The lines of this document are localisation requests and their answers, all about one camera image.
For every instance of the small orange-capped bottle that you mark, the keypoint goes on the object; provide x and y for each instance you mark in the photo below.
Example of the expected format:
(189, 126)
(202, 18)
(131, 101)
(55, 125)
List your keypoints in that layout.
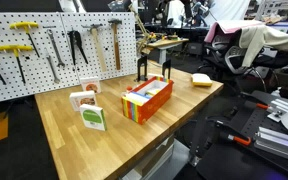
(129, 89)

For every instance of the white pegboard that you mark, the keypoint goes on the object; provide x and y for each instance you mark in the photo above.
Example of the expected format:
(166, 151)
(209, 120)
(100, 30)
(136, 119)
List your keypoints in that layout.
(34, 76)

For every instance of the short aluminium extrusion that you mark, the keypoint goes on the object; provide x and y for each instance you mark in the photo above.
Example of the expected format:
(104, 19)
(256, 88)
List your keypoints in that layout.
(282, 105)

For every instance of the yellow book in box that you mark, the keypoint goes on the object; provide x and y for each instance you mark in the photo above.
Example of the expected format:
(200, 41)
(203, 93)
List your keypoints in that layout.
(153, 92)

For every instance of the silver combination wrench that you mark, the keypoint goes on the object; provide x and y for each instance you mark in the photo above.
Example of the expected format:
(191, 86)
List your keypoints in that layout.
(54, 46)
(52, 68)

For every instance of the pink cloth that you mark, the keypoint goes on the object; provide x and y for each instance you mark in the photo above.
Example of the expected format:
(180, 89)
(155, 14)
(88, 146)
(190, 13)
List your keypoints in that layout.
(230, 26)

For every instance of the green and white book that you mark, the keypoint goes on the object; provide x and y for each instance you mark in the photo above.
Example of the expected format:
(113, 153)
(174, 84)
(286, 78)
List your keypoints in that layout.
(92, 116)

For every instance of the long aluminium extrusion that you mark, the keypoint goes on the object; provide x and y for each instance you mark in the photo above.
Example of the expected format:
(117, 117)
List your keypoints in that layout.
(277, 140)

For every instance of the white book with brown picture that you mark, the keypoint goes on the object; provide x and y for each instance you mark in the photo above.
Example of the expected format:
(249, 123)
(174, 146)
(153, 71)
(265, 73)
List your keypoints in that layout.
(82, 100)

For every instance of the wooden background table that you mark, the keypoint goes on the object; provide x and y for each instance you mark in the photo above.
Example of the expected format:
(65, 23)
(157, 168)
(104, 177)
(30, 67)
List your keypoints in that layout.
(167, 42)

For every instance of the white book with orange picture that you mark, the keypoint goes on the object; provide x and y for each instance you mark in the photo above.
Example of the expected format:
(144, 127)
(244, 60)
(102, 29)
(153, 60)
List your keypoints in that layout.
(90, 85)

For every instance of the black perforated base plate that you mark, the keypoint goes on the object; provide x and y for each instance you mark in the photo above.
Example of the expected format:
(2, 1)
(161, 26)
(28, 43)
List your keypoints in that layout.
(250, 160)

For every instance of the black metal bookend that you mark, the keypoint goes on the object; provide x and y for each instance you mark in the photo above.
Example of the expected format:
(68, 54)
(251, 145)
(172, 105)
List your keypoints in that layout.
(139, 68)
(164, 70)

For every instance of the black pliers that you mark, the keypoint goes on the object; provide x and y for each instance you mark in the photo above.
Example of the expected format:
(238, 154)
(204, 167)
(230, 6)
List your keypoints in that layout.
(72, 40)

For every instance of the orange rainbow-striped cardboard box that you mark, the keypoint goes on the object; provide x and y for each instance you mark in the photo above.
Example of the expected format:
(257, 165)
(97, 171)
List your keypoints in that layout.
(150, 106)

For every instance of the white farm animals book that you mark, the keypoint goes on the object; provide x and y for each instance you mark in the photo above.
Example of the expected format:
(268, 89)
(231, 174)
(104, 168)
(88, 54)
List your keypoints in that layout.
(135, 98)

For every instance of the beige cloth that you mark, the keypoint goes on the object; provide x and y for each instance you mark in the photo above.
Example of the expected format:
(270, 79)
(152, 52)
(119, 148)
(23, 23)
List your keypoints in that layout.
(264, 38)

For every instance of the black office chair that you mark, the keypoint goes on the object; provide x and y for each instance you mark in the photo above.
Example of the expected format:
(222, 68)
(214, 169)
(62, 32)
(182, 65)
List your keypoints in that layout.
(229, 56)

